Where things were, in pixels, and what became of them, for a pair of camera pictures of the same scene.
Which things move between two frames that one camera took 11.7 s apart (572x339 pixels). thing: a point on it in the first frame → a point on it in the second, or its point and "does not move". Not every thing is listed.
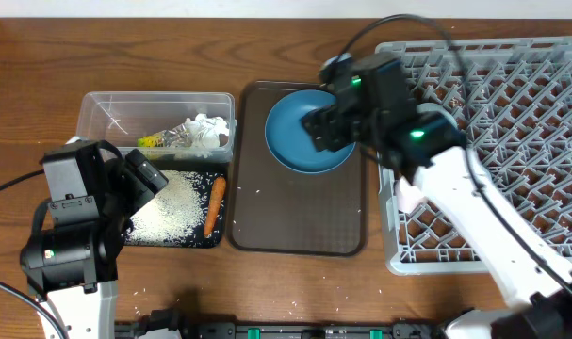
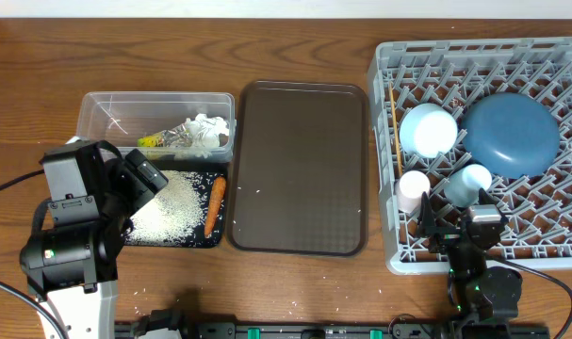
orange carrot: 217,194 does not move
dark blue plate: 291,143 → 510,136
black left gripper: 139,189 does not move
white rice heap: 171,214 does not move
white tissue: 205,131 does not move
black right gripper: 323,125 → 446,236
